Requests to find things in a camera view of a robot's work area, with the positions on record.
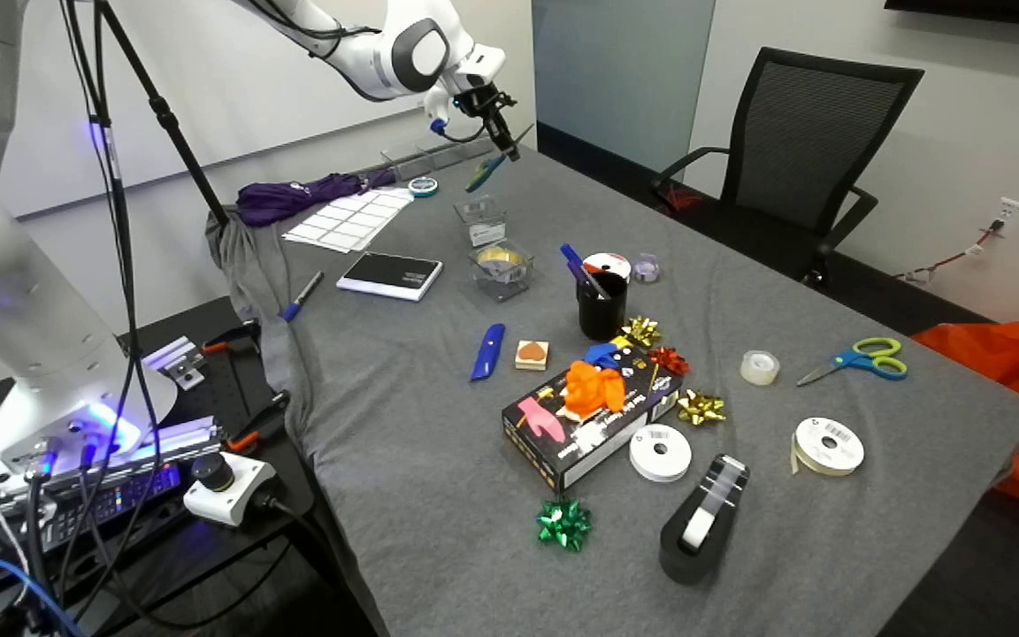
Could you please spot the blue pen in mug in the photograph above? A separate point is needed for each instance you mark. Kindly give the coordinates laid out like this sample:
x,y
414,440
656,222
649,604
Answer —
x,y
578,265

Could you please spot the purple cloth bundle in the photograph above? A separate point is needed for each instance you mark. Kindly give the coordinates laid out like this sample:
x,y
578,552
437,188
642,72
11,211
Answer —
x,y
298,197

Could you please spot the pink gift bow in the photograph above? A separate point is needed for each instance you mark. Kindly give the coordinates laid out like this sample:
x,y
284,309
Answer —
x,y
543,419

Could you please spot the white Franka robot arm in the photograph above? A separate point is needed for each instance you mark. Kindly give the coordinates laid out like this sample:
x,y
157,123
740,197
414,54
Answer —
x,y
15,296

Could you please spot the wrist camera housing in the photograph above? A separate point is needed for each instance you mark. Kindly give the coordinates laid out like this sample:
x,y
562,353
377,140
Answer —
x,y
482,59

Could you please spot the black tape dispenser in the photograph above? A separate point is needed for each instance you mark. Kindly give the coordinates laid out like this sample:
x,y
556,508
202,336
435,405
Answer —
x,y
706,525

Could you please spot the clear glass box with roll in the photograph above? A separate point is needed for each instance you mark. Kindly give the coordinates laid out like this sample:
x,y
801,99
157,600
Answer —
x,y
501,283

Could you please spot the white power adapter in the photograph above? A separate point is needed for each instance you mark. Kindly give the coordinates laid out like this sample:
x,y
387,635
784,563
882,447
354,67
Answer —
x,y
228,485

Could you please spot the green gift bow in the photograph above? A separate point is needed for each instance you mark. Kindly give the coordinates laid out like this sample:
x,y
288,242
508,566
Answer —
x,y
565,525

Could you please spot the black gift bow box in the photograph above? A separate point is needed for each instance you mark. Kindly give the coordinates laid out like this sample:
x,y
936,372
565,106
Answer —
x,y
587,447

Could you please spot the grey tablecloth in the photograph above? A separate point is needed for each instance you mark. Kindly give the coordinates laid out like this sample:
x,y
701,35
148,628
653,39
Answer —
x,y
414,411

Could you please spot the small lavender bow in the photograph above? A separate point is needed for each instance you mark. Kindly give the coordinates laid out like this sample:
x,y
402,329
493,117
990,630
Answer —
x,y
649,269

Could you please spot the gold gift bow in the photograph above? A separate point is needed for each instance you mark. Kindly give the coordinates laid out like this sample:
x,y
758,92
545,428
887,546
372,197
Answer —
x,y
701,409
642,329

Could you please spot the small orange square pad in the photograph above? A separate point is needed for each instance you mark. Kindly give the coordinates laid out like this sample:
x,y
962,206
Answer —
x,y
531,354

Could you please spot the blue gift bow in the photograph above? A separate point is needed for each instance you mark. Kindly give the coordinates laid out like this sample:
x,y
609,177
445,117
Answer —
x,y
604,354

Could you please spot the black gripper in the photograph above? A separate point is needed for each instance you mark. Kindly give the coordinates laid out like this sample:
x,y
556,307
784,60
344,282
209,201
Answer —
x,y
481,99

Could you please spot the silver metal bracket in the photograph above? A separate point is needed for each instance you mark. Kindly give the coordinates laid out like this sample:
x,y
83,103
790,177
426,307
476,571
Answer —
x,y
175,360

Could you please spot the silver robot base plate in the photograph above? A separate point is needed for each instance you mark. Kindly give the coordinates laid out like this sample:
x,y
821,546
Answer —
x,y
108,461

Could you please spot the black mug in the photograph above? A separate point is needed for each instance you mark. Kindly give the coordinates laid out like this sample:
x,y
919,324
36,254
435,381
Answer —
x,y
604,311

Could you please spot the empty clear glass box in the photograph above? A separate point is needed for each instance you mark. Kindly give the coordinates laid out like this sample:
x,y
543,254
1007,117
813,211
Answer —
x,y
482,224

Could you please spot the cream ribbon roll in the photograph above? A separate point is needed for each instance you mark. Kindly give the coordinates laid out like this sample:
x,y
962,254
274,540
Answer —
x,y
501,257

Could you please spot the black wall television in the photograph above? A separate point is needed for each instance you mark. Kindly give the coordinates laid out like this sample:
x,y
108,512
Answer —
x,y
981,7

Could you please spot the black tablet device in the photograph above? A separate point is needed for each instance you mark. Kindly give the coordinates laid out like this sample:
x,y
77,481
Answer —
x,y
391,274

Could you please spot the blue capped marker pen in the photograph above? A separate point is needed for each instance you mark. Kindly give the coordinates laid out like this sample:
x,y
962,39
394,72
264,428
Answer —
x,y
301,300

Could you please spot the orange plastic bag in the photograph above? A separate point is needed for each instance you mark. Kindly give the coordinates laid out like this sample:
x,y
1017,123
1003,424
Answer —
x,y
1010,392

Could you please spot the white label sheets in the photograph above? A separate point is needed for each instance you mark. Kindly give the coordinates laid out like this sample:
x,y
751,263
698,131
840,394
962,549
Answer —
x,y
352,218

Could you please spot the black office chair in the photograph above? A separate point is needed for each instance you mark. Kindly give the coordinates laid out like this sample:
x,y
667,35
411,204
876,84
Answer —
x,y
805,144

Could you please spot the red white ribbon roll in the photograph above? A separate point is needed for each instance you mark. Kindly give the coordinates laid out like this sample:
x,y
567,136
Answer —
x,y
614,260

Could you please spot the black tripod pole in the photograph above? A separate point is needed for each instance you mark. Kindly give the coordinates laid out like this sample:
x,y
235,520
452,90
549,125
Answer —
x,y
162,112

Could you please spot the red gift bow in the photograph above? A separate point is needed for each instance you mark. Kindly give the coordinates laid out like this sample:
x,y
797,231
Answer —
x,y
669,363

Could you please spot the orange gift bow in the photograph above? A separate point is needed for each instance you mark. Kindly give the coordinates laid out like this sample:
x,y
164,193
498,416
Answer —
x,y
595,387

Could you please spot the clear acrylic tray organizer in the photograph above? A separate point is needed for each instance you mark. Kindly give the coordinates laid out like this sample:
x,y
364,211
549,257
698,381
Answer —
x,y
440,159

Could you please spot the blue white tape roll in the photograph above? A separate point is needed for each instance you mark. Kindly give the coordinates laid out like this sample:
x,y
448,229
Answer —
x,y
424,184

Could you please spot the white ribbon spool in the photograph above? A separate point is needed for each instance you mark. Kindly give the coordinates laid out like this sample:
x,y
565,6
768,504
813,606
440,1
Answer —
x,y
828,447

